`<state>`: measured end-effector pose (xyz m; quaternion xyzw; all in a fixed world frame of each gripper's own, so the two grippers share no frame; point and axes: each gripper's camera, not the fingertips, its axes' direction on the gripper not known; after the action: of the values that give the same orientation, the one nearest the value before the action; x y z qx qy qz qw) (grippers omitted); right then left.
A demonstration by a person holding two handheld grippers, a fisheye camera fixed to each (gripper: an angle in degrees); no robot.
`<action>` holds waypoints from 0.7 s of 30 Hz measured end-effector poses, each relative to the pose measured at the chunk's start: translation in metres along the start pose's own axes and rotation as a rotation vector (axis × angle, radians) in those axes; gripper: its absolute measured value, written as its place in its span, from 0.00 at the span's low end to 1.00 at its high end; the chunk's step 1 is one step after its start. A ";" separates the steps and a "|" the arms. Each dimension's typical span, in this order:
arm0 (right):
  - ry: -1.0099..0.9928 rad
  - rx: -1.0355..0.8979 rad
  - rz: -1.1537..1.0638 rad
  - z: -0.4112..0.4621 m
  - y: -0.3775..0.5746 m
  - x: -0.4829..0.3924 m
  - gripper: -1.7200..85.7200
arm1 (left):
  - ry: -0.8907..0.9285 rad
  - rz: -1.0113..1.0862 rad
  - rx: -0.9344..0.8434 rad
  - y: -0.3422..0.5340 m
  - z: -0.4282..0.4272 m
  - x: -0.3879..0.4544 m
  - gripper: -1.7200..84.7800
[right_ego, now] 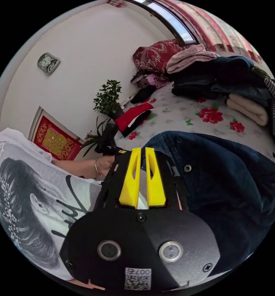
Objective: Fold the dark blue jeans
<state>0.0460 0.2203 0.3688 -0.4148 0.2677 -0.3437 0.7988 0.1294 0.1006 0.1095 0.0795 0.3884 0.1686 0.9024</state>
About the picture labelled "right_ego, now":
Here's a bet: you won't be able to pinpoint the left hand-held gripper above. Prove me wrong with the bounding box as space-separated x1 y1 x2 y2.
95 144 129 158

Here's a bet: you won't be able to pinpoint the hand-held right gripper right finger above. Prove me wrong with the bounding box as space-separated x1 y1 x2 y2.
145 147 167 207

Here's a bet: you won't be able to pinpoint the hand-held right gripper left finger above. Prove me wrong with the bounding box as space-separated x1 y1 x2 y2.
119 148 142 207

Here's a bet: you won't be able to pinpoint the dark blue jeans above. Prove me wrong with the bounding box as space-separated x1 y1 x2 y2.
141 130 275 276

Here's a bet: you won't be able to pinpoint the person's right forearm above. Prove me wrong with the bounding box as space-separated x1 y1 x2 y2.
68 278 106 291

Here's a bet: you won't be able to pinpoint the person's left forearm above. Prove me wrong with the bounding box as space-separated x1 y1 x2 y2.
51 159 99 180

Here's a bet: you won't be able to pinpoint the person's left hand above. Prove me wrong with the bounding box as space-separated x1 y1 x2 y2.
97 155 116 178

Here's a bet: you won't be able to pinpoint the long-leaved potted plant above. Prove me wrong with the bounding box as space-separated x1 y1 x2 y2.
81 116 113 158

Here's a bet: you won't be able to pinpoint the red and black folded clothes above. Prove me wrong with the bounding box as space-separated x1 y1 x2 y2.
114 102 154 138

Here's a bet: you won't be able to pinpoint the bushy green potted plant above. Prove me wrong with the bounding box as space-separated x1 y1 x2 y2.
93 79 125 120

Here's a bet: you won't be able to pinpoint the black bag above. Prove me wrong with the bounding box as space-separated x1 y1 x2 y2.
130 85 157 104

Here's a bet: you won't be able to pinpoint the bed with floral sheet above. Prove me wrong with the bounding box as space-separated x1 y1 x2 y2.
115 81 275 168

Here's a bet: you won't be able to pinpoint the red patterned folded quilt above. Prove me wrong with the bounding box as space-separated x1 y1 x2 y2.
133 39 191 74

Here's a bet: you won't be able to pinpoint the person's body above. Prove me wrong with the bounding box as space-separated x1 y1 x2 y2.
0 125 105 282

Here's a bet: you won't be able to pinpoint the pile of clothes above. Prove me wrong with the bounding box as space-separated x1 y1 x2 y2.
166 44 275 142

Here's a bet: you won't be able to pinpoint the window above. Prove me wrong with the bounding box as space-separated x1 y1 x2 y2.
130 0 198 46

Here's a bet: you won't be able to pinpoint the red and white floral curtain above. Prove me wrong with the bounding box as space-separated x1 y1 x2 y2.
156 0 265 62

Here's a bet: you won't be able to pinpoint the silver wall clock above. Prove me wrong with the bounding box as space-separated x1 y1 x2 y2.
37 52 60 76

